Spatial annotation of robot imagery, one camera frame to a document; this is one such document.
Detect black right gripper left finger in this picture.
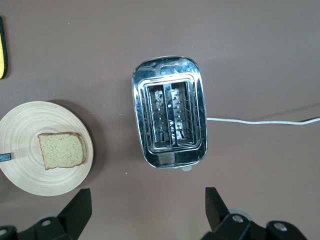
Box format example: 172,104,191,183
0,188,93,240

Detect brown bread toast slice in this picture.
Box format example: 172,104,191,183
37,131,88,171

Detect chrome and beige toaster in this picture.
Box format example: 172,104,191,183
131,55,209,172

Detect brown table cloth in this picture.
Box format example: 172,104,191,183
0,0,320,240

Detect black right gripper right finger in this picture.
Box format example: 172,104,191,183
201,187,309,240

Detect yellow quilted oven mitt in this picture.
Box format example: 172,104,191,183
0,16,10,80

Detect round wooden plate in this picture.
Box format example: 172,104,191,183
0,100,95,197

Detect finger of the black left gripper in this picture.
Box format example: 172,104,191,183
0,152,14,163

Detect white toaster power cable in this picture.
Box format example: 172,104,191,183
206,116,320,126

